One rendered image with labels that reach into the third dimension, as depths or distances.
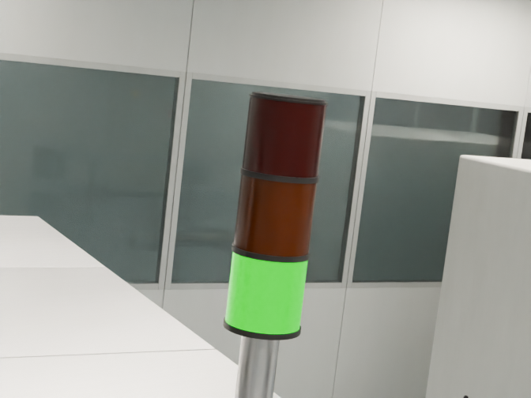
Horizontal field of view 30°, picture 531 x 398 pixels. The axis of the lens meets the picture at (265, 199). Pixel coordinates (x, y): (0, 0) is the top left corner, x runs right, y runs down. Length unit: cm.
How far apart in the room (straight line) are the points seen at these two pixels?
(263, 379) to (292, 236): 10
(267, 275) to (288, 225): 3
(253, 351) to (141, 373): 22
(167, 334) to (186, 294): 475
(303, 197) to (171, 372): 29
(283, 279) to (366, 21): 542
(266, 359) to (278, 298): 5
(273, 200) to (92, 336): 37
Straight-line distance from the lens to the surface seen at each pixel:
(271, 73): 571
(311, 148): 61
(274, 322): 63
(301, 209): 62
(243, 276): 62
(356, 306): 629
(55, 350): 90
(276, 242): 61
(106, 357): 88
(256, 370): 65
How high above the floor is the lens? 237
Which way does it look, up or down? 8 degrees down
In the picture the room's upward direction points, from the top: 7 degrees clockwise
